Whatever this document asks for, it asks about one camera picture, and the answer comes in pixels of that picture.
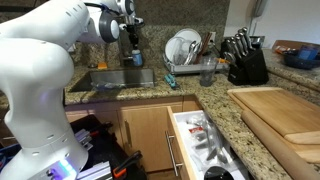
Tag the clear drinking glass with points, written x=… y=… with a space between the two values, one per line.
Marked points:
x=207 y=71

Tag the black knife block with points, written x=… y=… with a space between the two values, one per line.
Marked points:
x=251 y=68

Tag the silver aluminium rail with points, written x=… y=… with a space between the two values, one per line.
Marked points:
x=96 y=171

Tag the large white plate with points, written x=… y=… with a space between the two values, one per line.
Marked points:
x=190 y=35

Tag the wooden cabinet door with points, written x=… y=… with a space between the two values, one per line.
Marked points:
x=145 y=136

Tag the orange and black clamp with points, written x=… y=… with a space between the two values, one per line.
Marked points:
x=125 y=165

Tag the steel gooseneck tap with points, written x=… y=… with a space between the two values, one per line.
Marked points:
x=126 y=59

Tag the wooden drawer white inside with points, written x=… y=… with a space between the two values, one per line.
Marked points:
x=181 y=146

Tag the red and white packet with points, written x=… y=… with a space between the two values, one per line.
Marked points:
x=195 y=129

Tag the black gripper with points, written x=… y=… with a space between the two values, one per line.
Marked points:
x=132 y=32

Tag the small white plate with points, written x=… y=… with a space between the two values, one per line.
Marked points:
x=173 y=48

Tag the wooden cutting board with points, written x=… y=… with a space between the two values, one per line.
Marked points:
x=276 y=111

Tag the clear bag of cutlery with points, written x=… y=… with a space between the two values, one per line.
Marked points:
x=210 y=143

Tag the dark blue bowl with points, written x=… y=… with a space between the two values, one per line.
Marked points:
x=300 y=61

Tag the steel sink basin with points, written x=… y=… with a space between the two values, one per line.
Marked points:
x=123 y=78

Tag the wooden rolling pin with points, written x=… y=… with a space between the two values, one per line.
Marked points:
x=276 y=146

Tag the metal dish rack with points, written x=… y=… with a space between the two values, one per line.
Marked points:
x=190 y=68

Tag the grey wall phone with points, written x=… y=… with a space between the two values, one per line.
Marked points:
x=259 y=7

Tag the black container behind knives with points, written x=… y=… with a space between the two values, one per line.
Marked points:
x=256 y=41

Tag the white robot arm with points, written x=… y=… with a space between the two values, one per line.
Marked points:
x=36 y=100

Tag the dark blue bottle with label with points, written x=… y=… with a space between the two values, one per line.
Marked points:
x=103 y=86

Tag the orange sponge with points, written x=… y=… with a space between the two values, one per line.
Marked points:
x=102 y=66

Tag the wooden utensils in rack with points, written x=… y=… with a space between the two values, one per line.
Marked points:
x=204 y=45

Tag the black round container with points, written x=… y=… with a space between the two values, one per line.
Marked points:
x=218 y=173

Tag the steel spoons in rack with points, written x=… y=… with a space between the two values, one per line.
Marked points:
x=192 y=50

